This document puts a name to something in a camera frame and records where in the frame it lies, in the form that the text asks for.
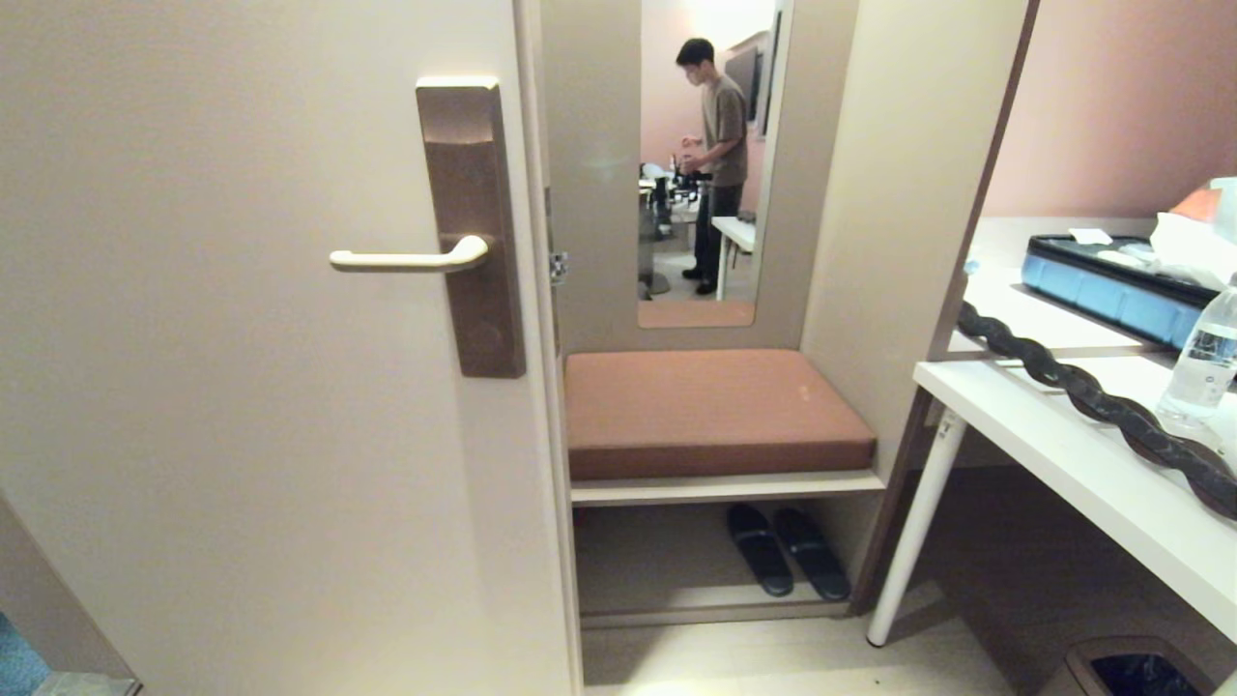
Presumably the black twisted cable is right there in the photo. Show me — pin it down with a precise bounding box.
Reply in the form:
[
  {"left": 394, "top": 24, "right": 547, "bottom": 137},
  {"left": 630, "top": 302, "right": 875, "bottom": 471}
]
[{"left": 956, "top": 301, "right": 1237, "bottom": 522}]

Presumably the orange packet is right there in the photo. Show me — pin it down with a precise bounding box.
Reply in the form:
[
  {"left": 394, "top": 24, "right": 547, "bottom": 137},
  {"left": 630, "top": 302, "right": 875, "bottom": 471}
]
[{"left": 1168, "top": 184, "right": 1225, "bottom": 221}]

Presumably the blue and black tray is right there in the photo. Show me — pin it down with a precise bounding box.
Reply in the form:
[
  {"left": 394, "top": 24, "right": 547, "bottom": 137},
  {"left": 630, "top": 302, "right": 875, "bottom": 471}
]
[{"left": 1021, "top": 234, "right": 1222, "bottom": 351}]

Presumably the white table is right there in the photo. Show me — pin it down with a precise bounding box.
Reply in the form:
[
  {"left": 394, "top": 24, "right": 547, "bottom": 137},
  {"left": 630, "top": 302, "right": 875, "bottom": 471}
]
[{"left": 912, "top": 352, "right": 1237, "bottom": 646}]

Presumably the trash bin with black liner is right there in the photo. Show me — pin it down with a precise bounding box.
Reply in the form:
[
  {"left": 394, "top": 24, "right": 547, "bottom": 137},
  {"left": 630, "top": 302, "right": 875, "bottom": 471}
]
[{"left": 1062, "top": 635, "right": 1222, "bottom": 696}]

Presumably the black slipper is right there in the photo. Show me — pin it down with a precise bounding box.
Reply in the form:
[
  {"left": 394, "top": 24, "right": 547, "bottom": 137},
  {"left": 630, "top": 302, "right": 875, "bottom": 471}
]
[
  {"left": 772, "top": 507, "right": 853, "bottom": 603},
  {"left": 726, "top": 503, "right": 795, "bottom": 598}
]

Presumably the clear plastic water bottle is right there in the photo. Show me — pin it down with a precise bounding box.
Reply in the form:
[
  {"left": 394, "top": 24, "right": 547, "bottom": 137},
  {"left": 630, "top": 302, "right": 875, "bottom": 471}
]
[{"left": 1155, "top": 274, "right": 1237, "bottom": 433}]

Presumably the wall mirror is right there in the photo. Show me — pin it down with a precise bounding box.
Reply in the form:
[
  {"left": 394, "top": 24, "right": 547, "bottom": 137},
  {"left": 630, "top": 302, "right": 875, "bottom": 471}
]
[{"left": 636, "top": 0, "right": 796, "bottom": 331}]

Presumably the bronze door lock plate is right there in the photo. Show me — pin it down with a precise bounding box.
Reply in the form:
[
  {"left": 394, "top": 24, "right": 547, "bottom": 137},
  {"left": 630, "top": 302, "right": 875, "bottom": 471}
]
[{"left": 416, "top": 78, "right": 528, "bottom": 380}]

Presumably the white plastic bag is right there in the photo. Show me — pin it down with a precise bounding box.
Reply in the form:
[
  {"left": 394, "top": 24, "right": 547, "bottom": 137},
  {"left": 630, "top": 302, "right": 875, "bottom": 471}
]
[{"left": 1148, "top": 177, "right": 1237, "bottom": 292}]

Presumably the beige door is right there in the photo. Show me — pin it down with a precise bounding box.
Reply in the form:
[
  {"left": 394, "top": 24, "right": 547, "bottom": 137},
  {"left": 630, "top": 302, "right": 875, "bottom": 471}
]
[{"left": 0, "top": 0, "right": 585, "bottom": 696}]

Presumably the beige bench shelf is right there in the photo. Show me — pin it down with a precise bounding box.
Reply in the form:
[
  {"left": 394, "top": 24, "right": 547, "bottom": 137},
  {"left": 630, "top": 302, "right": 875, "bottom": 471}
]
[{"left": 569, "top": 470, "right": 887, "bottom": 508}]

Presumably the white table leg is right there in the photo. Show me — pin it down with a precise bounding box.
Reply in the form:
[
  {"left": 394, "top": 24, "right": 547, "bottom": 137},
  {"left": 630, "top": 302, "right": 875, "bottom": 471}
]
[{"left": 866, "top": 410, "right": 968, "bottom": 649}]

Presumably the cream door handle lever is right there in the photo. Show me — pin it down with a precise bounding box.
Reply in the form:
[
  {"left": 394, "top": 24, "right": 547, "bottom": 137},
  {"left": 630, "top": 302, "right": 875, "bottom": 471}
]
[{"left": 329, "top": 235, "right": 491, "bottom": 275}]

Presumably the brown seat cushion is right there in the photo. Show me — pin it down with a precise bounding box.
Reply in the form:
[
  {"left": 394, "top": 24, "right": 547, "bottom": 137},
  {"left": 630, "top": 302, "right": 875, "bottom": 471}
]
[{"left": 563, "top": 348, "right": 878, "bottom": 482}]

